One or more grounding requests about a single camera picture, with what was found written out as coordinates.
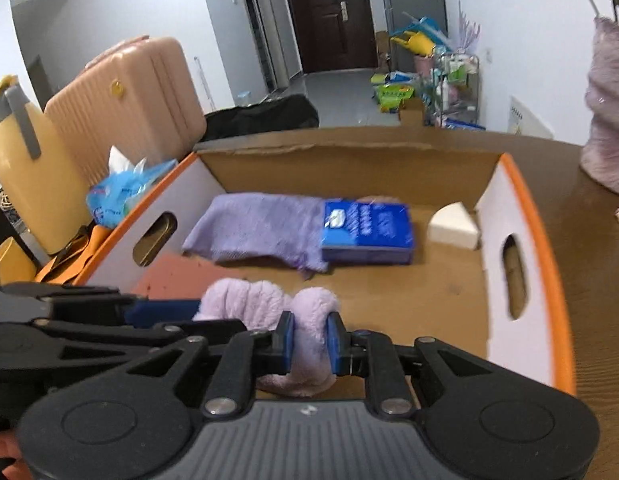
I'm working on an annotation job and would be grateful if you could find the yellow mug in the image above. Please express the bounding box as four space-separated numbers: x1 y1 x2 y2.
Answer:
0 236 38 286

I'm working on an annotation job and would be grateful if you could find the small cardboard box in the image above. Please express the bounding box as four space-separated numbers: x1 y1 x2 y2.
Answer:
399 97 425 127

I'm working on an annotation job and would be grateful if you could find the black duffel bag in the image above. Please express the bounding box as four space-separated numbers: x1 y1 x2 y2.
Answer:
204 93 321 142

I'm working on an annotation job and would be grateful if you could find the orange strap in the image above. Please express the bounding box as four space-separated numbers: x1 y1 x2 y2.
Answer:
36 224 115 284

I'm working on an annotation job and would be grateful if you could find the pink textured vase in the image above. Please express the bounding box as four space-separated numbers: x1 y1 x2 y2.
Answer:
579 15 619 196

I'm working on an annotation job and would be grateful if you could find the dark brown door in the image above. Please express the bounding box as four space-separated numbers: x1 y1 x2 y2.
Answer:
280 0 379 75

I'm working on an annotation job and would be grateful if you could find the lilac dried grass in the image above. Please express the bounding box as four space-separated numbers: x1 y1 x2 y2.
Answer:
456 2 483 54

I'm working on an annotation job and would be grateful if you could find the white paper calendar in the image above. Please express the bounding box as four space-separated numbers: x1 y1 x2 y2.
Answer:
509 94 555 139

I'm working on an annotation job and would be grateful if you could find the wire trolley rack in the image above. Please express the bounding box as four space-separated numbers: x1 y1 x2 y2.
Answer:
421 47 483 129

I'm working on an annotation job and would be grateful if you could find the yellow thermos jug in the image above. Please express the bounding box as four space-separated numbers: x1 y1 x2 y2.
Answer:
0 74 93 256

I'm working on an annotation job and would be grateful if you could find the blue soft tissue pack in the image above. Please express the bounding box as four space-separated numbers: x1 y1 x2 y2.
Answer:
85 145 179 229

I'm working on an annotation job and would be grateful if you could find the purple drawstring cloth pouch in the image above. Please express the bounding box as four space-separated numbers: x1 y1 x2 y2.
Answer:
181 192 335 275

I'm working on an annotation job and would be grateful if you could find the brick-red foam block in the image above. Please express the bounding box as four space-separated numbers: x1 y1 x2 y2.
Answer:
131 253 248 301

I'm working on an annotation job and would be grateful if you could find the lilac fluffy towel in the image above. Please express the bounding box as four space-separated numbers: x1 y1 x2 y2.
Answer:
191 278 343 400

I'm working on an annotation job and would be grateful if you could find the orange-rimmed cardboard box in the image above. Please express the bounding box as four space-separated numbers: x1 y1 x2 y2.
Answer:
81 127 577 397

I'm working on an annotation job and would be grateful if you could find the green packet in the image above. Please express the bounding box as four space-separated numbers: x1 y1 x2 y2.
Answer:
376 82 415 114

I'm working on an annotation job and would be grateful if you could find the blue tissue packet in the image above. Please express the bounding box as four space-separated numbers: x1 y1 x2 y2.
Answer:
320 198 417 265

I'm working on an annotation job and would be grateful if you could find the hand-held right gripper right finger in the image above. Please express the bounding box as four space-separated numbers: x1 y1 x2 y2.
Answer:
325 311 523 418

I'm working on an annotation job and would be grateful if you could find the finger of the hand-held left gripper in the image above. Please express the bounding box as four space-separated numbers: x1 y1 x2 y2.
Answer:
2 282 202 330
32 317 249 361

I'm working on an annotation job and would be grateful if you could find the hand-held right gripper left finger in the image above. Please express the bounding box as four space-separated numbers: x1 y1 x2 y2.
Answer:
93 311 296 418

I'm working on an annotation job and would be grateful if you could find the pink suitcase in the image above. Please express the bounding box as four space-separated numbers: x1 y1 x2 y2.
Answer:
44 35 208 186

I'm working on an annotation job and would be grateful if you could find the person's left hand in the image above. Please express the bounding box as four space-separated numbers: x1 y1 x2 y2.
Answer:
0 429 29 480

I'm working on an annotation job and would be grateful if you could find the white wedge sponge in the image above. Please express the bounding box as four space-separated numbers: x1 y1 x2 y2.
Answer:
427 201 481 250

